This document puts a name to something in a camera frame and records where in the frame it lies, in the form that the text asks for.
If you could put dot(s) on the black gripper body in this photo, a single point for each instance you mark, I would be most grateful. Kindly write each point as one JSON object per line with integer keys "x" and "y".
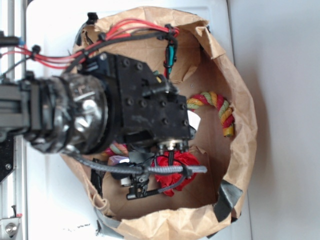
{"x": 144, "y": 109}

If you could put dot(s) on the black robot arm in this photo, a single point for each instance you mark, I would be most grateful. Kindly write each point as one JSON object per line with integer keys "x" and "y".
{"x": 63, "y": 113}

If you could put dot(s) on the brown paper bag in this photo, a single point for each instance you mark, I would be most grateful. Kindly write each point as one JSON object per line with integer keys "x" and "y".
{"x": 213, "y": 200}

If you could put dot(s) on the small black camera module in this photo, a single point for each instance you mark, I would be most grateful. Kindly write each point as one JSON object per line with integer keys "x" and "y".
{"x": 137, "y": 183}

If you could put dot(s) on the black mounting bracket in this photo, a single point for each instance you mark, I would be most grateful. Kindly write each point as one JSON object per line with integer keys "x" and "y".
{"x": 7, "y": 157}

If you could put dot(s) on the aluminium frame rail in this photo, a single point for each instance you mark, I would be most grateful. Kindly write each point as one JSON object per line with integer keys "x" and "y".
{"x": 13, "y": 196}

